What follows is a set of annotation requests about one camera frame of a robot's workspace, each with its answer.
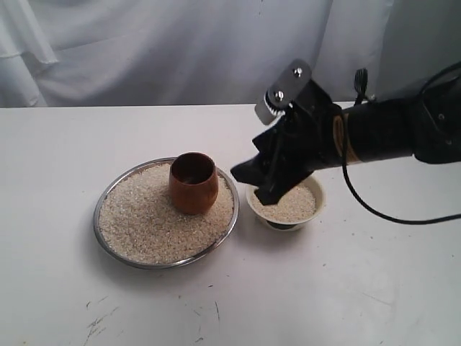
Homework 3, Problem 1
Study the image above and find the brown wooden cup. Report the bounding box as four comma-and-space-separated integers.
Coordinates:
169, 152, 218, 215

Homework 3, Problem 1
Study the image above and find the cream ceramic rice bowl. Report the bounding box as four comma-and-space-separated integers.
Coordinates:
246, 176, 325, 232

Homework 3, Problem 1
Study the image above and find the white backdrop curtain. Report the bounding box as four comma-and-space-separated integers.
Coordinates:
1, 1, 460, 107

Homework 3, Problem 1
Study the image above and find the round steel rice tray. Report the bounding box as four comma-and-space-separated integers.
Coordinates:
93, 157, 239, 270

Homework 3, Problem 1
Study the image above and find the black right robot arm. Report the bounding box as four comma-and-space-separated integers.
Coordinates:
230, 76, 460, 205

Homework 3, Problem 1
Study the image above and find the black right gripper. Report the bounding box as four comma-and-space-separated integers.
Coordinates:
230, 80, 341, 205

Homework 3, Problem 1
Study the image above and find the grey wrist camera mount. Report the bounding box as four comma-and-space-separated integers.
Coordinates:
254, 58, 312, 125

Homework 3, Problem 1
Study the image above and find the black camera cable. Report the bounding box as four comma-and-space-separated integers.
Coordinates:
340, 60, 461, 225

